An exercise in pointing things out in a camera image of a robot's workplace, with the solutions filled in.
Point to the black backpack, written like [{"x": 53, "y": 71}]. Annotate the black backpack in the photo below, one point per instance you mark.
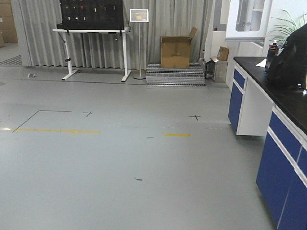
[{"x": 289, "y": 68}]

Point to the white desk with pegboard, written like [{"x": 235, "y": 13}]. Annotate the white desk with pegboard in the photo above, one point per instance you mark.
[{"x": 92, "y": 44}]

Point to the grey curtain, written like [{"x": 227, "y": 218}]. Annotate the grey curtain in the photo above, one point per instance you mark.
[{"x": 40, "y": 46}]

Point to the black pegboard panel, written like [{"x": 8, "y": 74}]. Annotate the black pegboard panel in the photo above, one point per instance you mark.
[{"x": 91, "y": 14}]

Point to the dark water bottle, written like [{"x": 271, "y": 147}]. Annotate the dark water bottle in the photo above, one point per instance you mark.
[{"x": 272, "y": 51}]

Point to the white wall cabinet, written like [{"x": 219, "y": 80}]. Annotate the white wall cabinet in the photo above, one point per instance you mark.
[{"x": 247, "y": 20}]

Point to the small cardboard box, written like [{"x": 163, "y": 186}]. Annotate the small cardboard box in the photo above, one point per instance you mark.
[{"x": 223, "y": 53}]

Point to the sign stand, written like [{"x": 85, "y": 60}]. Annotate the sign stand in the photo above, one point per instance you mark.
[{"x": 139, "y": 16}]

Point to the large cardboard box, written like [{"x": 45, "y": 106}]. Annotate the large cardboard box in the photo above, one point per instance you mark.
[{"x": 176, "y": 50}]

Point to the blue white lab counter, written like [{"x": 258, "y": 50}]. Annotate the blue white lab counter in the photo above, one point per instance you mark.
[{"x": 280, "y": 115}]

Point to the green potted plant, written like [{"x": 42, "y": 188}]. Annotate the green potted plant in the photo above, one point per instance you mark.
[{"x": 285, "y": 25}]

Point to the metal grate platform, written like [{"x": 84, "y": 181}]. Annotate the metal grate platform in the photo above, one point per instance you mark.
[{"x": 193, "y": 76}]

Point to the steel pedal bin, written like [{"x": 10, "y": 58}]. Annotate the steel pedal bin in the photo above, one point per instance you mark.
[{"x": 216, "y": 70}]

